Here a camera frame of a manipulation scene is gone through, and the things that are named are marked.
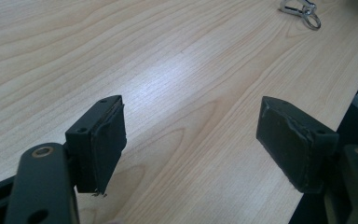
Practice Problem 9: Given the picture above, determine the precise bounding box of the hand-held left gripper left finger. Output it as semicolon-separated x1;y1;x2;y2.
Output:
4;94;128;224

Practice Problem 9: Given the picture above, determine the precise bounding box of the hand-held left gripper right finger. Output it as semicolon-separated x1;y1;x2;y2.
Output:
255;95;358;224

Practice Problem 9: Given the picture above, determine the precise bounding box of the silver carabiner keyring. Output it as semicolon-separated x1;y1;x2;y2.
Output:
279;0;323;31

